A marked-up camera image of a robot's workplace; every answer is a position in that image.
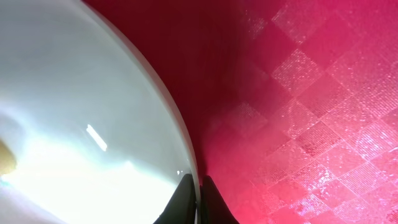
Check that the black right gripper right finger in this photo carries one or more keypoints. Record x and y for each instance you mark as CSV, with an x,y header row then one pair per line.
x,y
214,210

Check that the yellow green sponge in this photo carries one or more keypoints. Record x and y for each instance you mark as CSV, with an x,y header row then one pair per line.
x,y
8,161

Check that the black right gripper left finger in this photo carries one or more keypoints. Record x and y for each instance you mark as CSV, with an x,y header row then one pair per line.
x,y
181,208

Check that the cream plate with green mark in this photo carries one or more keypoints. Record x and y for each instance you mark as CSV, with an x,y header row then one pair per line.
x,y
96,134

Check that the red tray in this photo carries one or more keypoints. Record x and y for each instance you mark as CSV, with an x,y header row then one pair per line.
x,y
291,105

